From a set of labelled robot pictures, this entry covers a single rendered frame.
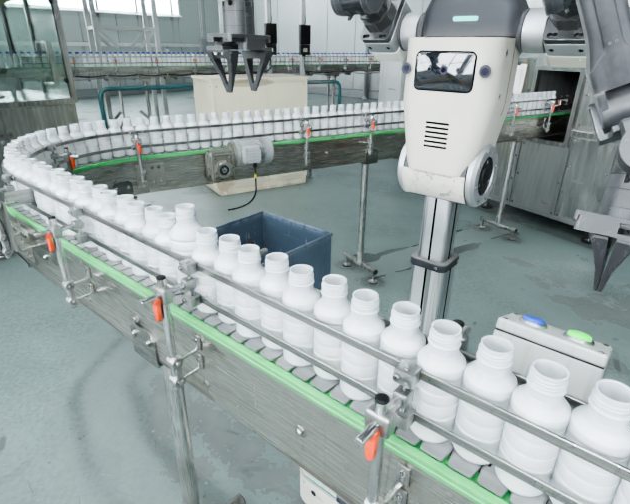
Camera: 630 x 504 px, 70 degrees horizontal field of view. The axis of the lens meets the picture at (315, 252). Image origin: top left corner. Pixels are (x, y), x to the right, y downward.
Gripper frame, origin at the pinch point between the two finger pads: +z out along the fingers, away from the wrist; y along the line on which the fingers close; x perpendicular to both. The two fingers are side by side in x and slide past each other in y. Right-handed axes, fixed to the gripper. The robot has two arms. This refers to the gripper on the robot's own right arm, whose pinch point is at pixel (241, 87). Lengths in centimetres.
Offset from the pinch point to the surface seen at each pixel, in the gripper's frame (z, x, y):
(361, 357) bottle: 32, 42, 18
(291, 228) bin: 48, -26, -42
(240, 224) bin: 47, -39, -32
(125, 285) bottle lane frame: 42, -19, 20
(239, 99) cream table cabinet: 39, -295, -259
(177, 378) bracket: 50, 7, 25
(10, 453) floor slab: 140, -104, 37
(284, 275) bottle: 26.5, 24.8, 14.9
